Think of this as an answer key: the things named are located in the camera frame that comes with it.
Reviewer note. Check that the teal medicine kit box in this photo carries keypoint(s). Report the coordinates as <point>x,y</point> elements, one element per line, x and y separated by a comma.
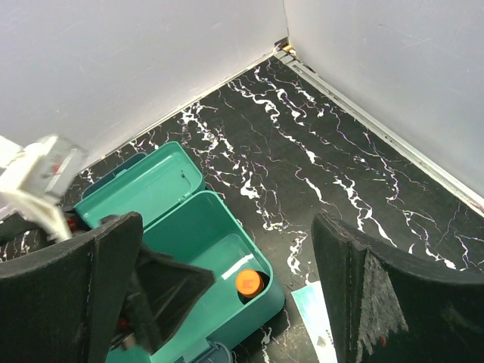
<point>181,218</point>

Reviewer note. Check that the brown bottle orange cap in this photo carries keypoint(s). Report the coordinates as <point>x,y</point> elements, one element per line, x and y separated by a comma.
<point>250,283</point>

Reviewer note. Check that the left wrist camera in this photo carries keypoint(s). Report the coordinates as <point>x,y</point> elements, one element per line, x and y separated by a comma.
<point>36,177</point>

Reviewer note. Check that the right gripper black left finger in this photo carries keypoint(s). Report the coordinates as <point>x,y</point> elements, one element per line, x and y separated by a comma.
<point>62,303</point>

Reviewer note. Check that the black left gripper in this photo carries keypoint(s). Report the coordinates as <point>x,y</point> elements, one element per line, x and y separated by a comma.
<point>20,237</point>

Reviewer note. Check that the teal white flat packet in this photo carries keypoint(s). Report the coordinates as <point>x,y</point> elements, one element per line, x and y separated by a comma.
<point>312,309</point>

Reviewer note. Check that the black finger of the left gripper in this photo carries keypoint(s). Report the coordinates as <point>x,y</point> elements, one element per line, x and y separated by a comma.
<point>160,295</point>

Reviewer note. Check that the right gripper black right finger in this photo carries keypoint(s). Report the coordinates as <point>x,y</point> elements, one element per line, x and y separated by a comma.
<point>386,305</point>

